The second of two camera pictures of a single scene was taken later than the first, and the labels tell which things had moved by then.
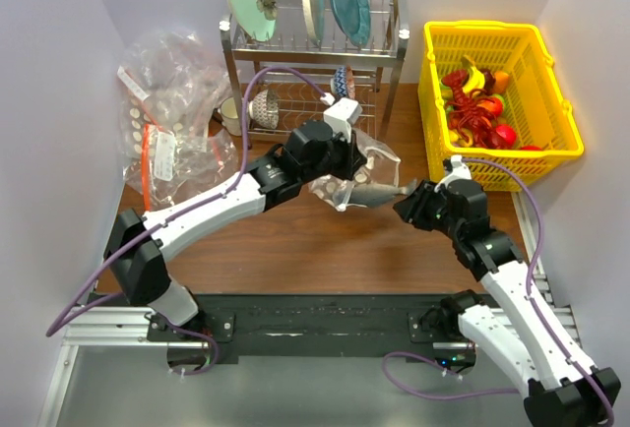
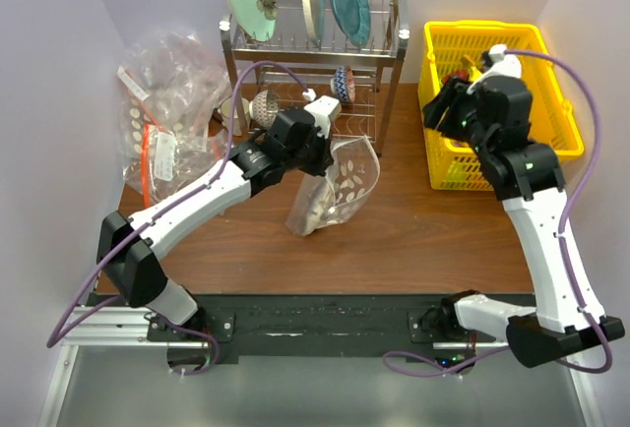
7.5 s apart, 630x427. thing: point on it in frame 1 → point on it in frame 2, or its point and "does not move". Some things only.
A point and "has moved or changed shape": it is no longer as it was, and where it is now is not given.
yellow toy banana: [475, 81] does not move
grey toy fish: [378, 196] → [324, 203]
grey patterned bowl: [264, 108] does not move
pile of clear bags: [168, 77] does not move
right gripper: [411, 209] → [455, 93]
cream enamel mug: [229, 116] does not move
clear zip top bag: [381, 167] has moved or changed shape
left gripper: [353, 158] → [325, 158]
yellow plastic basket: [490, 90] does not move
